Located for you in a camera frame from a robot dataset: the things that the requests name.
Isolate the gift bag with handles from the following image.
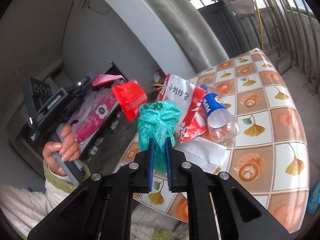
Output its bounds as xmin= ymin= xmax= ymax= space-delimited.
xmin=150 ymin=81 xmax=165 ymax=98

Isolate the grey curtain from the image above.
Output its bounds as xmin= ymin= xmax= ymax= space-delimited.
xmin=136 ymin=0 xmax=229 ymax=74

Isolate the yellow stick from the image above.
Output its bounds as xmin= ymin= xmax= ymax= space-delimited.
xmin=254 ymin=0 xmax=265 ymax=49

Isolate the person's left forearm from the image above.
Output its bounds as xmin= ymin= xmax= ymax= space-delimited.
xmin=0 ymin=160 xmax=92 ymax=240

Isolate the white paper napkin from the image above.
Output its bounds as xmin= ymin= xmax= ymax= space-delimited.
xmin=175 ymin=136 xmax=230 ymax=173

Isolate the clear plastic bottle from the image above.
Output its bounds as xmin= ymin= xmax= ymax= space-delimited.
xmin=199 ymin=84 xmax=240 ymax=147

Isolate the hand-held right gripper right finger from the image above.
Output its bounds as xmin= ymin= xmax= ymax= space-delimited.
xmin=165 ymin=137 xmax=285 ymax=240

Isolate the metal window railing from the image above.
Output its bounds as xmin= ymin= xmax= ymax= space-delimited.
xmin=250 ymin=0 xmax=320 ymax=85

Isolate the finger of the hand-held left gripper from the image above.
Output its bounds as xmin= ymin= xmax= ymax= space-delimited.
xmin=66 ymin=69 xmax=100 ymax=98

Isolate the red and white paper bag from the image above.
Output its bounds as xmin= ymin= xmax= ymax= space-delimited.
xmin=156 ymin=73 xmax=208 ymax=144

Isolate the person's left hand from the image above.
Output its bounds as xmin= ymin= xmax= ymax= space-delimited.
xmin=42 ymin=124 xmax=81 ymax=177

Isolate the green plastic bag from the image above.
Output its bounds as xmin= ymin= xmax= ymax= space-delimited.
xmin=137 ymin=100 xmax=182 ymax=174

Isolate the pink plastic wrapper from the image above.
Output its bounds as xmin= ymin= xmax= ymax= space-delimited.
xmin=91 ymin=74 xmax=123 ymax=87

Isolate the pink floral blanket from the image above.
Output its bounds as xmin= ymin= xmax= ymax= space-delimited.
xmin=72 ymin=87 xmax=120 ymax=145

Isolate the dark grey cabinet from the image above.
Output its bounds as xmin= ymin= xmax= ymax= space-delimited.
xmin=197 ymin=0 xmax=243 ymax=63

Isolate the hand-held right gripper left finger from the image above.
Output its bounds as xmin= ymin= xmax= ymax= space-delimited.
xmin=27 ymin=138 xmax=155 ymax=240

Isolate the red plastic wrapper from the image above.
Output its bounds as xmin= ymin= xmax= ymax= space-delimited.
xmin=112 ymin=79 xmax=148 ymax=122

